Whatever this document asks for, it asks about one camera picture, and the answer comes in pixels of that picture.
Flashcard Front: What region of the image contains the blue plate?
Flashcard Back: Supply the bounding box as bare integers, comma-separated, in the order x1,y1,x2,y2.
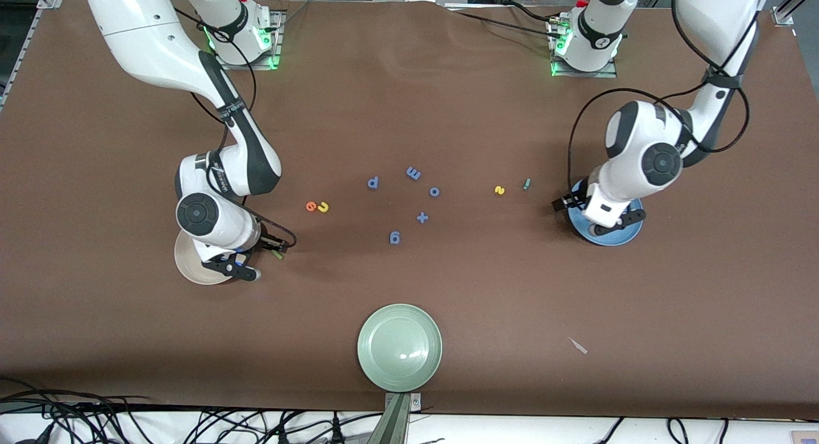
567,178,644,247

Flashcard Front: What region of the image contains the beige brown plate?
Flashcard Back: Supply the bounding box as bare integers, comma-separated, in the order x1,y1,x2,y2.
174,230,241,285

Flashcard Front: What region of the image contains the pale green plate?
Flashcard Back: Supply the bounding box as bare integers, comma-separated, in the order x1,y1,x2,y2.
357,303,443,392

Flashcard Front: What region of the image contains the brown table cover sheet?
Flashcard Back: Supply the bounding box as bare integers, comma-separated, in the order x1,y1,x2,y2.
0,0,819,420

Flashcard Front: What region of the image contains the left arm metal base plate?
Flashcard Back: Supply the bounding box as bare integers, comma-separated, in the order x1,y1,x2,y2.
552,60,619,79

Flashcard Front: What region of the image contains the black base supply cable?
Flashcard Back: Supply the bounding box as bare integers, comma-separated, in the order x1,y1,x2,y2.
448,8,557,32

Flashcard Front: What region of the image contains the grey metal camera post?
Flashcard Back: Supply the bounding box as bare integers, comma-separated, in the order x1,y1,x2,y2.
368,393,412,444

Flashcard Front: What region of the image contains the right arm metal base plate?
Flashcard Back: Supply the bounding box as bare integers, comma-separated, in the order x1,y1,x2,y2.
213,10,284,70

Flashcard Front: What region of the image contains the aluminium frame profile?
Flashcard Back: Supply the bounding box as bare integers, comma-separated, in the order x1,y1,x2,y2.
0,0,65,112
771,0,819,28

